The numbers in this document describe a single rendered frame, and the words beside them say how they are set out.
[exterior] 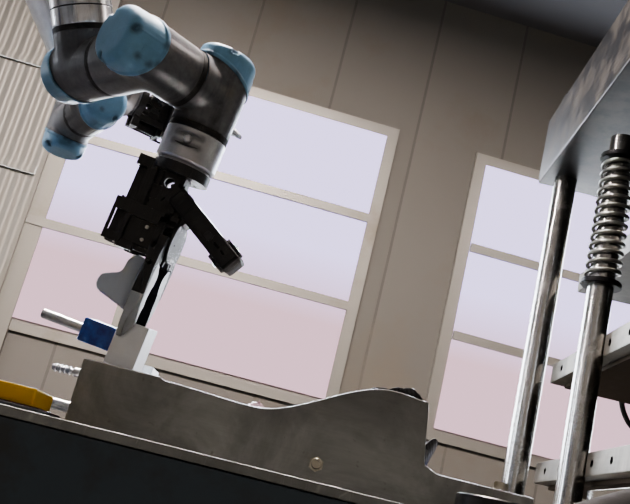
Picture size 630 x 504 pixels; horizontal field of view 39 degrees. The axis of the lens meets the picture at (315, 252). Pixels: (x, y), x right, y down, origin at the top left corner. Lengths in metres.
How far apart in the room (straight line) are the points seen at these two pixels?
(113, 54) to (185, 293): 2.66
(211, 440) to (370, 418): 0.17
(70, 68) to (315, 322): 2.63
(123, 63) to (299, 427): 0.44
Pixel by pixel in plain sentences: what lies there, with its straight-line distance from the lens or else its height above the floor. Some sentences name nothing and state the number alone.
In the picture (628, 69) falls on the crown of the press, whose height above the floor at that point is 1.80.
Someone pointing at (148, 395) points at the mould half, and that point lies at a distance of 0.98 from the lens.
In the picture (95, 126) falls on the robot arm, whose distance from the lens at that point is 1.52.
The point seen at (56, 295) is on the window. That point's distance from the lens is 3.65.
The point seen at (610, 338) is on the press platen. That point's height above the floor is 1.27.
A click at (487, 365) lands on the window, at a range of 3.80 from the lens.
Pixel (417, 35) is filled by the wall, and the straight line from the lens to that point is 4.20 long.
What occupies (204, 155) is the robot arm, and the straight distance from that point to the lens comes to 1.07.
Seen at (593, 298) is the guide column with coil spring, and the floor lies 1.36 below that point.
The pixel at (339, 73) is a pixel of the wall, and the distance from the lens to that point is 4.03.
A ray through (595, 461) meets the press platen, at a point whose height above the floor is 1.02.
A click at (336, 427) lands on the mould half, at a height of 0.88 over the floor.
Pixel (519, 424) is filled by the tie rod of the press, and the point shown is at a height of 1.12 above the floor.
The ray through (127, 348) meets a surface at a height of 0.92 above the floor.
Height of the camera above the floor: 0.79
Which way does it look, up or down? 16 degrees up
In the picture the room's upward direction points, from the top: 14 degrees clockwise
